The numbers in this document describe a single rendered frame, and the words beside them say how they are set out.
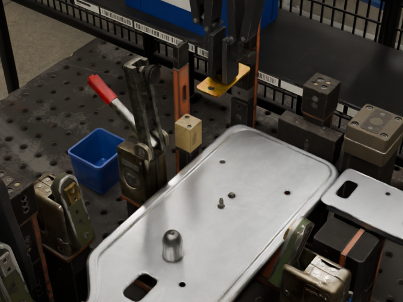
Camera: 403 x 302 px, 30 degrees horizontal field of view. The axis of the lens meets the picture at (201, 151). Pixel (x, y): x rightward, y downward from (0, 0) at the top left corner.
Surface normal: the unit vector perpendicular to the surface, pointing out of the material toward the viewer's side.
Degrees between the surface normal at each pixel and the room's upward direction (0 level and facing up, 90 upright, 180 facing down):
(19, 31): 0
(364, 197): 0
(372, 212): 0
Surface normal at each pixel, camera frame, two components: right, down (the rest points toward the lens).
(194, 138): 0.80, 0.39
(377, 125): 0.00, -0.76
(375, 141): -0.59, 0.51
